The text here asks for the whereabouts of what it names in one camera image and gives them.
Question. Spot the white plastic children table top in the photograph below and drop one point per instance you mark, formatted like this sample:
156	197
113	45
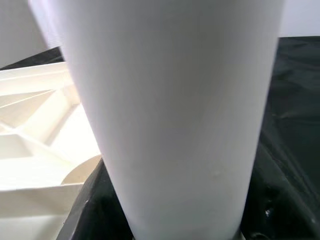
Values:
37	137

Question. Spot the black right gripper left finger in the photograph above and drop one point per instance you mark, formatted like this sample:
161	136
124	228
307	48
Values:
100	212

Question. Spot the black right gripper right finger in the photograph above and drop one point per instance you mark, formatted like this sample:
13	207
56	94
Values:
282	207

